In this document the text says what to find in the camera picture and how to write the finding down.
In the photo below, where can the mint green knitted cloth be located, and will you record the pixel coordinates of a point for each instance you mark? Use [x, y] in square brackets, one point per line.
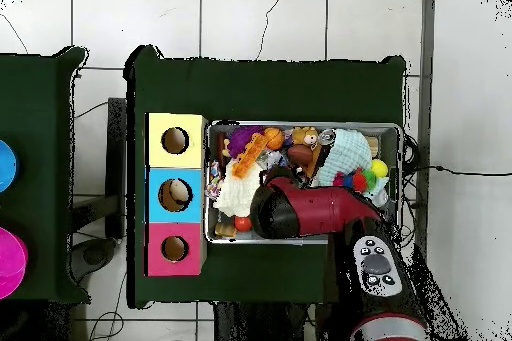
[348, 153]

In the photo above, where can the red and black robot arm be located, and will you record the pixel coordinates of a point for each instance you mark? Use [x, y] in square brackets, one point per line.
[320, 209]

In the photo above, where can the wooden box with three holes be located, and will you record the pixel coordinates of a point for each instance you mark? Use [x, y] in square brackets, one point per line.
[192, 205]

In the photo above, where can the shallow silver mesh bin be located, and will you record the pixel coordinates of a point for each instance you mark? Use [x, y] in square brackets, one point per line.
[390, 145]

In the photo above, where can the orange ridged plastic toy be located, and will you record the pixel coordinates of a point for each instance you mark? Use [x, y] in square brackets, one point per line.
[248, 157]

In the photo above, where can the cream knitted cloth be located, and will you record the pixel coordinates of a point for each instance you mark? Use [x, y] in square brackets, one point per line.
[236, 193]

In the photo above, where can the purple spiky ball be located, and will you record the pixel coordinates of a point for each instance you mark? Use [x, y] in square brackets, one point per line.
[240, 139]

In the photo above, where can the orange toy basketball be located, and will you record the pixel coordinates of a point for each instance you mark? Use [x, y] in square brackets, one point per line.
[275, 138]

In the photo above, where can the brown toy football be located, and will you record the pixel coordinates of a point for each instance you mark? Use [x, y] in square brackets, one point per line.
[300, 154]

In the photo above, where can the brown plush bear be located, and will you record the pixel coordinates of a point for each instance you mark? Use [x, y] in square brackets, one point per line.
[304, 135]

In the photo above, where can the silver drink can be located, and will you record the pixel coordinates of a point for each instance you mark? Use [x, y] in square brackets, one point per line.
[327, 137]

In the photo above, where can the multicoloured puffer caterpillar toy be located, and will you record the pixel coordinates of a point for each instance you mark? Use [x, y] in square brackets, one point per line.
[360, 181]

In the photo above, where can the black upright panel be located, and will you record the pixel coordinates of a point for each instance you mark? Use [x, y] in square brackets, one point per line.
[116, 149]

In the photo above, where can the blue round disc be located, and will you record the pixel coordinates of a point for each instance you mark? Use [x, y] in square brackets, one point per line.
[7, 165]

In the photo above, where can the magenta round disc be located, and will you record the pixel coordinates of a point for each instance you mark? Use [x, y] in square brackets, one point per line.
[10, 263]

